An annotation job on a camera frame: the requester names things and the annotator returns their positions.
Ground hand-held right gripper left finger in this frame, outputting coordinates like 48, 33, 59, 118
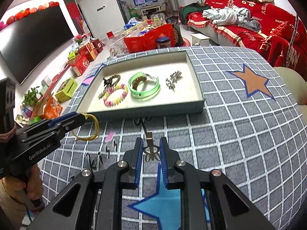
26, 136, 144, 230

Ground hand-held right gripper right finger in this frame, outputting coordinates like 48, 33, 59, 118
159, 136, 276, 230

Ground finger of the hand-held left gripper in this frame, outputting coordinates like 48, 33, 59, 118
16, 118, 85, 144
47, 112, 87, 128

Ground beige cord hair tie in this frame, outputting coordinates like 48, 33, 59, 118
143, 132, 161, 162

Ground yellow hair tie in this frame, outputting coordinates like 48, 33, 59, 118
71, 114, 100, 141

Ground pink and yellow bead bracelet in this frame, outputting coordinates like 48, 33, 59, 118
103, 84, 129, 107

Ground green and white tray box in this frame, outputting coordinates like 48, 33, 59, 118
76, 50, 205, 121

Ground black hair claw clip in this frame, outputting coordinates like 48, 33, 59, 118
103, 76, 118, 87

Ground green translucent bracelet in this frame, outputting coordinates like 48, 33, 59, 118
128, 72, 161, 99

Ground crystal star hair clip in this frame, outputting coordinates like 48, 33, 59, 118
165, 71, 183, 90

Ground person's left forearm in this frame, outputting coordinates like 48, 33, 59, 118
0, 178, 27, 223

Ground person's left hand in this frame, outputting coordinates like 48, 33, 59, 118
23, 165, 45, 208

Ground orange snack bag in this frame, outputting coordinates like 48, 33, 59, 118
41, 96, 63, 119

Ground green gift box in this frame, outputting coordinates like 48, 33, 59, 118
55, 77, 79, 103

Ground green potted plant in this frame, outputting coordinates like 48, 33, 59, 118
21, 87, 40, 107

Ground red patterned gift box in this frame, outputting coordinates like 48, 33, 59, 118
69, 54, 90, 76

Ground grey checked star tablecloth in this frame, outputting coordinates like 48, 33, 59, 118
40, 45, 307, 230

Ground dark red gift box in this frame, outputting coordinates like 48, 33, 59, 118
92, 38, 105, 53

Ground pink flower bouquet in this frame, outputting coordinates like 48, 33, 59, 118
74, 34, 90, 45

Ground black television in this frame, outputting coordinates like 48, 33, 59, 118
0, 5, 75, 85

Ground clear plastic box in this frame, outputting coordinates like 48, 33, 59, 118
109, 39, 127, 58

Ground red gift bag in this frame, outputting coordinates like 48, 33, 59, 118
123, 35, 159, 53
146, 24, 177, 48

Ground red pompom garland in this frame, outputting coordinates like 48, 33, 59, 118
0, 1, 60, 30

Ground blue lid jar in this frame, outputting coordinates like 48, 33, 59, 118
156, 38, 171, 49

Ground blue tissue box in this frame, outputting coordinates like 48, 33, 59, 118
124, 18, 142, 30

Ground white stool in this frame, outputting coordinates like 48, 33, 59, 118
191, 33, 211, 46

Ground dark green clothes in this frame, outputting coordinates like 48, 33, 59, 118
180, 2, 210, 24

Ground light blue clothes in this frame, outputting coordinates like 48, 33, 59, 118
203, 7, 251, 25

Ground grey cloth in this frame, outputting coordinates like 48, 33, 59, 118
239, 20, 262, 31

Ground red sofa cover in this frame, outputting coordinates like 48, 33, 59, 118
186, 0, 307, 67

